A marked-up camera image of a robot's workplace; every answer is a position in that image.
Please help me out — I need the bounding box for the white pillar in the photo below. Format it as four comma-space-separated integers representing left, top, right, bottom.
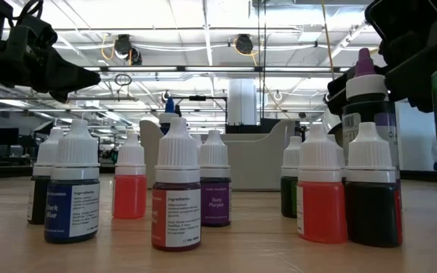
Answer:
227, 78, 258, 126

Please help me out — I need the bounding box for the small dark blue dye bottle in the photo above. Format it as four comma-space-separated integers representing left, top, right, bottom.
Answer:
43, 118, 101, 244

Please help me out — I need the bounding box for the small orange-red dye bottle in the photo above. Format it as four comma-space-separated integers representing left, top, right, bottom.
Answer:
112, 130, 148, 220
296, 123, 348, 244

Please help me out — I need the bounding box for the small maroon dye bottle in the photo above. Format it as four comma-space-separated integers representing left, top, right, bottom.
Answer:
150, 116, 203, 252

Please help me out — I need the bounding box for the yellow cable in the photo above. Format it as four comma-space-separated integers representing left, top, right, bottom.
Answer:
319, 0, 335, 80

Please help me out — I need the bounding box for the black computer case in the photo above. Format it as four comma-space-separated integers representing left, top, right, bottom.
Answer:
225, 118, 299, 134

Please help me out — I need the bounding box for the small green dye bottle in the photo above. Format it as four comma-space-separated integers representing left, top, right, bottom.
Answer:
280, 135, 303, 219

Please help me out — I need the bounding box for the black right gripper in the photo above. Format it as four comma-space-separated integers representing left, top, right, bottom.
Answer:
324, 0, 437, 115

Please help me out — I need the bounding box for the grey plastic storage bin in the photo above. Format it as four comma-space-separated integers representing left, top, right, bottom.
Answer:
139, 118, 300, 191

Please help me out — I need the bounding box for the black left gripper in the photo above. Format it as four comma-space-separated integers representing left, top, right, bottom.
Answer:
0, 0, 101, 103

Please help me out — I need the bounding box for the black cable reel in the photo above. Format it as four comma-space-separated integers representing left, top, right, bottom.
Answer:
112, 33, 143, 66
234, 33, 255, 55

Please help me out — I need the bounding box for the small taro purple dye bottle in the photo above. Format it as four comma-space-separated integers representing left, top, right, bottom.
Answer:
199, 129, 232, 228

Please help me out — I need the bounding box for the large purple-tip dye bottle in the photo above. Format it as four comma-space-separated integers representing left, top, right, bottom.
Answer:
341, 47, 402, 213

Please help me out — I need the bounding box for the small black dye bottle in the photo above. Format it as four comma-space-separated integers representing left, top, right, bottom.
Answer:
27, 127, 66, 225

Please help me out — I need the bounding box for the black monitor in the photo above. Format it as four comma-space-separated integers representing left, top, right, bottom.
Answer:
0, 127, 20, 146

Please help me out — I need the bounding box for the small dark red dye bottle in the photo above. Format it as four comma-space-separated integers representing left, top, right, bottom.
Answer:
344, 121, 404, 248

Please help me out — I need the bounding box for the large blue dye bottle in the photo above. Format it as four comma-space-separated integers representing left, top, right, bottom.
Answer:
158, 96, 182, 136

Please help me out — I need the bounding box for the black metal stand frame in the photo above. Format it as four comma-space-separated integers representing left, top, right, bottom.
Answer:
166, 94, 228, 132

